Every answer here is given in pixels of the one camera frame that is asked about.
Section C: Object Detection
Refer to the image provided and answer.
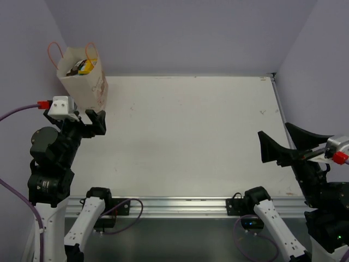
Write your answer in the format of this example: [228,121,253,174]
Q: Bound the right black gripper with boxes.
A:
[260,121,337,208]

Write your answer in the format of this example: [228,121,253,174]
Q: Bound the white paper bag orange handles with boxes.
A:
[47,41,109,111]

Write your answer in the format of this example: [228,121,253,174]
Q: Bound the yellow snack packet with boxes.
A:
[77,59,98,75]

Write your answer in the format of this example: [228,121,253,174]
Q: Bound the brown chocolate bar wrapper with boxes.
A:
[66,59,86,76]

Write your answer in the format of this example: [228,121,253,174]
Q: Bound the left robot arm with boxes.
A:
[27,110,113,261]

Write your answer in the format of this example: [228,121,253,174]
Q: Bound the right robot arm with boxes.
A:
[242,123,348,261]

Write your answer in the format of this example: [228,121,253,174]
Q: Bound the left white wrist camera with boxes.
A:
[47,96,80,122]

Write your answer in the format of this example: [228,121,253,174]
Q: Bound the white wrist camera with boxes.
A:
[47,96,80,122]
[311,135,348,165]

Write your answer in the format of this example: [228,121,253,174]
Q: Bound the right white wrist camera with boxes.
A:
[311,135,348,165]

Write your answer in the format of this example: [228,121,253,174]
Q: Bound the aluminium mounting rail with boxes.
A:
[65,195,311,219]

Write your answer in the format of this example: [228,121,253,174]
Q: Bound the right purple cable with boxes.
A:
[232,159,349,262]

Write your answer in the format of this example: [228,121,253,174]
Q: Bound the purple cable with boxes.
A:
[0,100,52,262]
[232,159,349,262]

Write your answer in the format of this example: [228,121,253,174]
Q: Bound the right black base bracket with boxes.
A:
[225,192,264,233]

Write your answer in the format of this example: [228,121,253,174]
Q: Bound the black base bracket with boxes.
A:
[93,198,131,232]
[225,192,264,233]

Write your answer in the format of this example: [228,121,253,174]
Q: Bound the left black base bracket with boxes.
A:
[93,198,131,232]

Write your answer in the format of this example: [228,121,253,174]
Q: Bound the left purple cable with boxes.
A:
[0,100,52,262]

